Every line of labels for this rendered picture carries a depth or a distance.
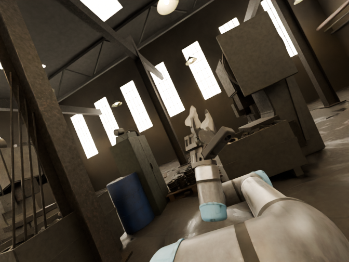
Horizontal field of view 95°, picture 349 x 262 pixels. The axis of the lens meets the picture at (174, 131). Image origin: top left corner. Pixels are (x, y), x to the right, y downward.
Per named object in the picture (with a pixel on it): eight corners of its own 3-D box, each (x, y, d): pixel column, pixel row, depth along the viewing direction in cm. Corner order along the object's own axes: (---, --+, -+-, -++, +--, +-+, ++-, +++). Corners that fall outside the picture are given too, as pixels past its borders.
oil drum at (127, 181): (160, 209, 312) (142, 167, 316) (147, 228, 254) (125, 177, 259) (135, 217, 327) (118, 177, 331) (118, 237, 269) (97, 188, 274)
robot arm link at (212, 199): (204, 219, 51) (198, 223, 43) (199, 182, 55) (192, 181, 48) (229, 217, 48) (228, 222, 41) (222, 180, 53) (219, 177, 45)
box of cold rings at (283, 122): (283, 158, 289) (263, 118, 293) (313, 171, 208) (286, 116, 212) (228, 179, 308) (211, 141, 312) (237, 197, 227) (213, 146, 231)
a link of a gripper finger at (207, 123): (197, 115, 64) (196, 134, 59) (207, 107, 59) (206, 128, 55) (203, 118, 65) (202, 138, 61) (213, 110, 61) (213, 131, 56)
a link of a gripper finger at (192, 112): (178, 112, 59) (186, 135, 57) (187, 104, 54) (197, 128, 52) (185, 112, 61) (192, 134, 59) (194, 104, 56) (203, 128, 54)
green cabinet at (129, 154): (140, 221, 296) (108, 147, 304) (154, 202, 364) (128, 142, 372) (162, 214, 284) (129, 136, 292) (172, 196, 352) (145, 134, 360)
